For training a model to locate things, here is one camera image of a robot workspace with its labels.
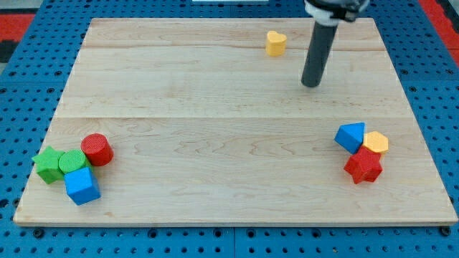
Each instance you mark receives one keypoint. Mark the green star block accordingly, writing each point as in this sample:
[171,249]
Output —
[47,165]

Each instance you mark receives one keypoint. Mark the blue triangular prism block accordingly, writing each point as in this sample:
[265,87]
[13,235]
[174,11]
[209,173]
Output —
[351,136]

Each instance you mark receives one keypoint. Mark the yellow heart block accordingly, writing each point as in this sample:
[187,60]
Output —
[275,43]

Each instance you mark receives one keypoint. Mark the red cylinder block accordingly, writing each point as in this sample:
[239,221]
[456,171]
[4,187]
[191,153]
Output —
[97,149]

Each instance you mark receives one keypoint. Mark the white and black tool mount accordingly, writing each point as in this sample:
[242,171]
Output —
[330,12]

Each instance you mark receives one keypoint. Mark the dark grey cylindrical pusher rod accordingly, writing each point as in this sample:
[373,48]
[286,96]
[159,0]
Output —
[319,49]

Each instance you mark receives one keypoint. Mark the yellow hexagon block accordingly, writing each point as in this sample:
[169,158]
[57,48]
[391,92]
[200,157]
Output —
[376,142]

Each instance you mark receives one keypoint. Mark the blue cube block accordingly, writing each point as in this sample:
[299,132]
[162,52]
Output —
[82,186]

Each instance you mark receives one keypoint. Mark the red star block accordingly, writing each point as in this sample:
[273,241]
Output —
[364,165]

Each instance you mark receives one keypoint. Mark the green cylinder block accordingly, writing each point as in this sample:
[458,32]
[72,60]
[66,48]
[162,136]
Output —
[73,160]

